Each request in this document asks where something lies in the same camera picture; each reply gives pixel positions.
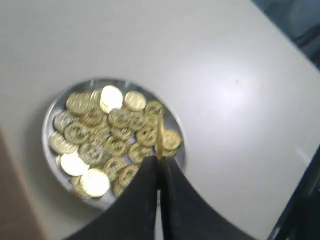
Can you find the gold coin edgewise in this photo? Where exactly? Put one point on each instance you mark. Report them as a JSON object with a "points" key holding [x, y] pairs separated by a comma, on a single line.
{"points": [[159, 144]]}

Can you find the gold coin front left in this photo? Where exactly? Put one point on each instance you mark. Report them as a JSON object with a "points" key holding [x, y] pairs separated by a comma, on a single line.
{"points": [[95, 182]]}

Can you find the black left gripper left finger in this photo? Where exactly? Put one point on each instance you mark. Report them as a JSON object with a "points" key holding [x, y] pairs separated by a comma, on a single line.
{"points": [[132, 216]]}

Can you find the gold coin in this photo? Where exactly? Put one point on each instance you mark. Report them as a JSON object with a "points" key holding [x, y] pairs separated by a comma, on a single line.
{"points": [[95, 182], [135, 101]]}

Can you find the round steel plate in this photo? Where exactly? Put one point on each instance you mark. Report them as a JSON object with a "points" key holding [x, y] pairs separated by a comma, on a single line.
{"points": [[88, 126]]}

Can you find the gold coin back right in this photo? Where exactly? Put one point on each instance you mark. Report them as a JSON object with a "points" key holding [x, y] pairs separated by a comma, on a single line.
{"points": [[135, 101]]}

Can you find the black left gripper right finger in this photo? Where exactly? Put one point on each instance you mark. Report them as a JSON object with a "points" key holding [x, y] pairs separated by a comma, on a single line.
{"points": [[185, 215]]}

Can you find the cardboard coin box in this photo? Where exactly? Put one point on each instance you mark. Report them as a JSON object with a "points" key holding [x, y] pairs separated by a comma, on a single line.
{"points": [[17, 220]]}

